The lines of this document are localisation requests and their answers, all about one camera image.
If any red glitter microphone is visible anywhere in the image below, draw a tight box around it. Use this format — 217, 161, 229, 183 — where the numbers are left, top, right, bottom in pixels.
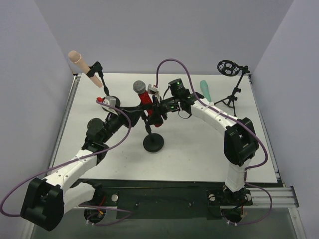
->
132, 80, 162, 127

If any black mic stand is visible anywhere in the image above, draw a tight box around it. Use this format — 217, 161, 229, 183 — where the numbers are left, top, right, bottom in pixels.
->
141, 113, 164, 153
87, 61, 121, 107

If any pink microphone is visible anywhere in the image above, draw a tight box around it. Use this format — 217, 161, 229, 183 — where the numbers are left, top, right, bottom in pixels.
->
68, 50, 103, 88

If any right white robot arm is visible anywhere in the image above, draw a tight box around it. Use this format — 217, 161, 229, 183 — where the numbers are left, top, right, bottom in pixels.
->
146, 78, 259, 193

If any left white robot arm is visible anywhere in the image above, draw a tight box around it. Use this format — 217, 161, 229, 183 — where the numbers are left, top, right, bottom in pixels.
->
20, 105, 149, 231

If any teal microphone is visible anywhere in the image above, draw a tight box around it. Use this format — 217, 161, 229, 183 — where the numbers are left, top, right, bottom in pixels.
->
200, 80, 212, 102

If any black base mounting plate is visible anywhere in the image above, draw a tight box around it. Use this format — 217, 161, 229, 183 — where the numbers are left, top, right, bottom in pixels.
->
75, 179, 252, 221

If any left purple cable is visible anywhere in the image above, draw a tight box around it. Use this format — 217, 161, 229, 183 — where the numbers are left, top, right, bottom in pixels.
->
0, 99, 133, 227

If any purple cable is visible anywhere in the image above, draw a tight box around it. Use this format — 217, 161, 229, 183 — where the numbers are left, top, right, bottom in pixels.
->
156, 58, 274, 226
0, 99, 133, 227

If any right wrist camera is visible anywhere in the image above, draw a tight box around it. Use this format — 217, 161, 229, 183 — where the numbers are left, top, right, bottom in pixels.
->
147, 84, 160, 99

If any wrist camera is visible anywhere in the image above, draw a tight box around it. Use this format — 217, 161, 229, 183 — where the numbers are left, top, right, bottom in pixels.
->
147, 84, 160, 99
96, 96, 117, 114

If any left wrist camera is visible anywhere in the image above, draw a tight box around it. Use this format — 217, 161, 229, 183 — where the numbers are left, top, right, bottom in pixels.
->
96, 96, 117, 114

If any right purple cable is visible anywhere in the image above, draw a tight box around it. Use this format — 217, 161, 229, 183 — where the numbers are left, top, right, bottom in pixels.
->
156, 58, 274, 226

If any tripod shock mount stand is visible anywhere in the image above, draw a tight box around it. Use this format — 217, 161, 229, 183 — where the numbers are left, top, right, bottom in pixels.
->
214, 60, 251, 117

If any aluminium frame rail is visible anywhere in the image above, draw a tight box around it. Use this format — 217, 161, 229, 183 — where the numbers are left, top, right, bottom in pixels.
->
249, 186, 299, 208

